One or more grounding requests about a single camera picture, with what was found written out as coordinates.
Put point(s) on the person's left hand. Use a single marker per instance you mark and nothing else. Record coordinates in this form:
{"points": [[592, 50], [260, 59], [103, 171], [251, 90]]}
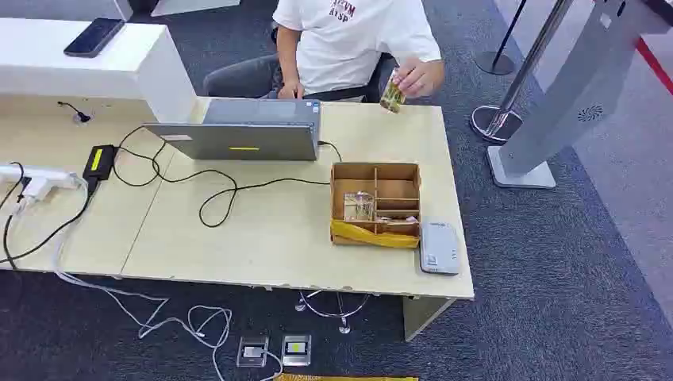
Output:
{"points": [[420, 78]]}

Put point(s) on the person's right hand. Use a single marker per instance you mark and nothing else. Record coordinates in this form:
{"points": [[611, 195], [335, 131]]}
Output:
{"points": [[292, 91]]}

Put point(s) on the green printed card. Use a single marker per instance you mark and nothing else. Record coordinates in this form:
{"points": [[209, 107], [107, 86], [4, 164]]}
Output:
{"points": [[392, 97]]}

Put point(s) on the black office chair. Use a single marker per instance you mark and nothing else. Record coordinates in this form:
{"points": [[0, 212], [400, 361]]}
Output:
{"points": [[384, 79]]}

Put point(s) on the person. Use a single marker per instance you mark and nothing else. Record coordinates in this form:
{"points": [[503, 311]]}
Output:
{"points": [[347, 47]]}

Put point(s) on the grey laptop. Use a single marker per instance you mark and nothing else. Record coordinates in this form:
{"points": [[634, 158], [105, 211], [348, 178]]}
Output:
{"points": [[242, 142]]}

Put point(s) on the wooden card box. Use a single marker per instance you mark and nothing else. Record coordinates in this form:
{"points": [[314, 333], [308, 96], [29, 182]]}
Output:
{"points": [[352, 173]]}

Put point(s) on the white cabinet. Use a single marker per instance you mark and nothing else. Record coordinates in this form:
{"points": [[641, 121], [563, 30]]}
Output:
{"points": [[189, 5]]}

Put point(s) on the flat card stack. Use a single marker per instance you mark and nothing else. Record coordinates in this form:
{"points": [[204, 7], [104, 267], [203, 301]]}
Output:
{"points": [[397, 221]]}

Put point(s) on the pale wooden desk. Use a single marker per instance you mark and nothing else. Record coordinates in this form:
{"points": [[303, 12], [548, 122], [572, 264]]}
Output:
{"points": [[273, 247]]}

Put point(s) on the grey kiosk stand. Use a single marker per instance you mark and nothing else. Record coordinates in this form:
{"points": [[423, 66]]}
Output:
{"points": [[578, 79]]}

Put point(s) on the white counter block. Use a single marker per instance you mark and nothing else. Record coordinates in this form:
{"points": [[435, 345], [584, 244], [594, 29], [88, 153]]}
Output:
{"points": [[131, 68]]}

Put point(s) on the grey card reader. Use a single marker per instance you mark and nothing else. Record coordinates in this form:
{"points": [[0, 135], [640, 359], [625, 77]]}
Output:
{"points": [[439, 247]]}

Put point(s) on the black power adapter yellow label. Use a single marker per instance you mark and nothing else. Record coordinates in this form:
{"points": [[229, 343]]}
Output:
{"points": [[100, 163]]}

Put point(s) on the black smartphone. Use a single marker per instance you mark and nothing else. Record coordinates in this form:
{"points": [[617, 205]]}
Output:
{"points": [[93, 37]]}

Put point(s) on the chrome chair base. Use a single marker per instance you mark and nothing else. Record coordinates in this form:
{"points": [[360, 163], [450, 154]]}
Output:
{"points": [[344, 329]]}

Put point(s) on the silver floor socket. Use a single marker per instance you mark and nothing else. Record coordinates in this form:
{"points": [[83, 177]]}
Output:
{"points": [[296, 349], [252, 351]]}

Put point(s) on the white power strip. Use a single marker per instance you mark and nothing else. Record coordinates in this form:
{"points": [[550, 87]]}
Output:
{"points": [[47, 176]]}

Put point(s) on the white plug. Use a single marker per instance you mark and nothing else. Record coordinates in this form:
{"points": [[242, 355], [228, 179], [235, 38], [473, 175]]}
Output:
{"points": [[34, 190]]}

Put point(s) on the black stanchion post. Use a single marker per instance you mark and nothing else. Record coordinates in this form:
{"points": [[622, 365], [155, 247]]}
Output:
{"points": [[494, 64]]}

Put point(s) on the chrome stanchion post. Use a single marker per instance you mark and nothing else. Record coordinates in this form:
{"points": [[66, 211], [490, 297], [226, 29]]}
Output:
{"points": [[491, 126]]}

